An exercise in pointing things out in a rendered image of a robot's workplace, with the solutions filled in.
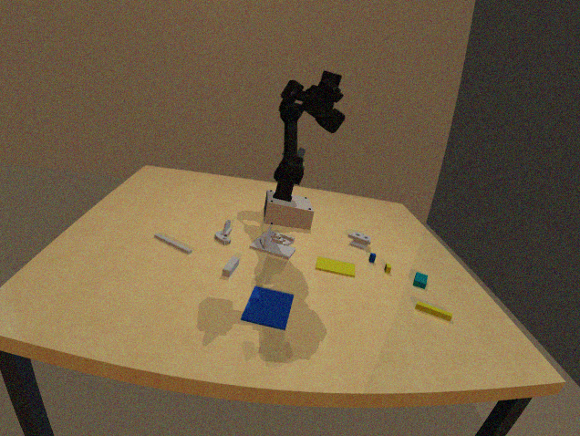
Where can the yellow flat rectangular plate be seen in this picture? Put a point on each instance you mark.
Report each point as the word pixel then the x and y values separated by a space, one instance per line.
pixel 335 267

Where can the yellow flat bar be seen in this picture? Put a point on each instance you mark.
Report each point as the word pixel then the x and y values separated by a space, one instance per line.
pixel 433 311

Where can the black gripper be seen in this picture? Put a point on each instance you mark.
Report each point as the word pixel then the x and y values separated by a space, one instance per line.
pixel 329 119

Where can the blue flat square plate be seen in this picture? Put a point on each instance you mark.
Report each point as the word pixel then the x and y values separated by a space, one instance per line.
pixel 268 308

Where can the teal rectangular block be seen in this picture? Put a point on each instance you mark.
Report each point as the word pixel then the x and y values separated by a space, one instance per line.
pixel 420 280

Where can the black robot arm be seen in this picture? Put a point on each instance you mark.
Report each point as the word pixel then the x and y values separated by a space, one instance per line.
pixel 290 170

